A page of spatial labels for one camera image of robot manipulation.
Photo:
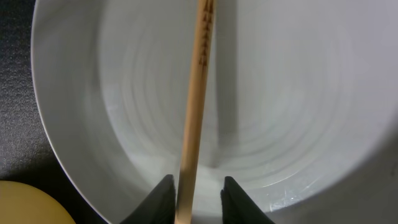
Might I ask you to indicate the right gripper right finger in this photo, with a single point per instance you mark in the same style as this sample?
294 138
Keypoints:
238 207

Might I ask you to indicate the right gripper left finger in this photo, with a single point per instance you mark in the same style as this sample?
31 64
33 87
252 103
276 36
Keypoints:
158 207

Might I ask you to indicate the yellow bowl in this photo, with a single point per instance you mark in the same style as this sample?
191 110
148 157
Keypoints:
25 204

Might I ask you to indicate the round black serving tray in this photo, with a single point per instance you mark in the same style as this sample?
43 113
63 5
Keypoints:
26 154

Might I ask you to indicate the white round plate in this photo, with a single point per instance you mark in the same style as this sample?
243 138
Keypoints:
300 109

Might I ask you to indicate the wooden chopstick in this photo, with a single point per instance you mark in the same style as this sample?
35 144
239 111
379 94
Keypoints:
206 10

